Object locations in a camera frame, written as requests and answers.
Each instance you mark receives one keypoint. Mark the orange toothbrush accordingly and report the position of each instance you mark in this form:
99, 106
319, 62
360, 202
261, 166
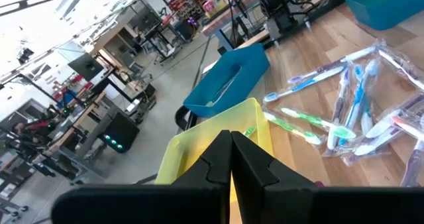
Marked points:
409, 128

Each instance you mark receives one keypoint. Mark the black table clamp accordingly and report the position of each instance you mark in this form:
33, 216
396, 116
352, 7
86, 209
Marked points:
182, 118

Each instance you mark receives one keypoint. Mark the small teal plastic bin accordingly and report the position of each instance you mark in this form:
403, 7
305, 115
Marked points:
381, 8

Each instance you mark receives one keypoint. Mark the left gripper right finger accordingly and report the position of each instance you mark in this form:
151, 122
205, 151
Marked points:
314, 205

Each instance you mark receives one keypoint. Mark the green toothbrush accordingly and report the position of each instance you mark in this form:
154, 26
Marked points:
291, 128
250, 131
314, 119

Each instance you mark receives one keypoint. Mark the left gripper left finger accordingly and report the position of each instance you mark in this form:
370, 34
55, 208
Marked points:
149, 204

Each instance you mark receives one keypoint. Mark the grey metal table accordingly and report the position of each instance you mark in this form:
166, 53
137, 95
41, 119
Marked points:
228, 18

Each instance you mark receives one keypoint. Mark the yellow translucent plastic bin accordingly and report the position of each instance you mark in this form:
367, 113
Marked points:
198, 141

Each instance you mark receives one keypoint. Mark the black wall monitor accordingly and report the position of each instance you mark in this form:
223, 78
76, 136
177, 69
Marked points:
85, 66

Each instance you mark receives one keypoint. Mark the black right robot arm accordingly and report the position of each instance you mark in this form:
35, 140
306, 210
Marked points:
278, 5

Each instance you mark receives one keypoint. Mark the person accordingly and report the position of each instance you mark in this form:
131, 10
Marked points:
30, 129

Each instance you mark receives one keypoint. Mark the black computer with green lights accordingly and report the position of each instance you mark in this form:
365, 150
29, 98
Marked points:
119, 131

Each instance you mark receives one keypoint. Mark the blue toothbrush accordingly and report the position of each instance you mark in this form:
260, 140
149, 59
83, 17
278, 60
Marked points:
225, 89
366, 123
359, 91
304, 83

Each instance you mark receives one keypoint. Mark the blue plastic bin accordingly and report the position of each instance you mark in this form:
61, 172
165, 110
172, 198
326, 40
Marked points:
246, 81

